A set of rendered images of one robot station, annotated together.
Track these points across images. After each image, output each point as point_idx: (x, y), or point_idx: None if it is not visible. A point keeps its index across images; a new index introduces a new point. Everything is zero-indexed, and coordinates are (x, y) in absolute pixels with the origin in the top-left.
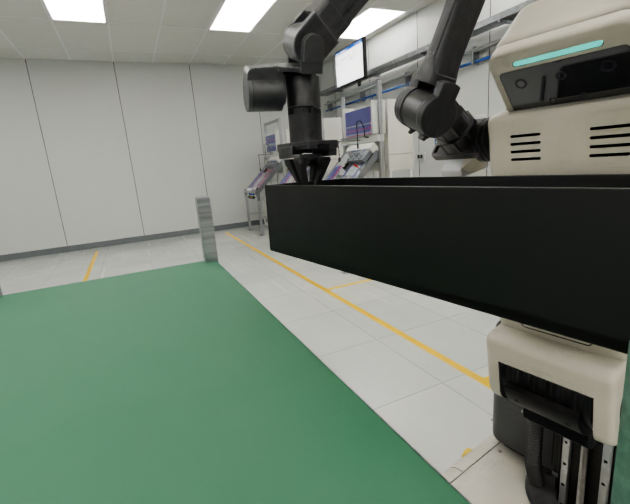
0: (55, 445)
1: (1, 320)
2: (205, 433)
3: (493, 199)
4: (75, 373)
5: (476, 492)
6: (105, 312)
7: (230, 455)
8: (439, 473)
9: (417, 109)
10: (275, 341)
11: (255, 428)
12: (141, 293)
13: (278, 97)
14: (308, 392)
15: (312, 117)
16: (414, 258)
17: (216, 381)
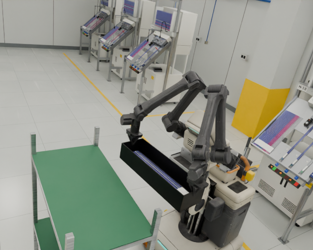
0: (89, 204)
1: (47, 166)
2: (112, 205)
3: (162, 179)
4: (82, 189)
5: (164, 222)
6: (75, 168)
7: (117, 209)
8: (144, 215)
9: (166, 125)
10: (120, 187)
11: (119, 206)
12: (81, 160)
13: (129, 124)
14: (127, 200)
15: (137, 128)
16: (150, 180)
17: (111, 196)
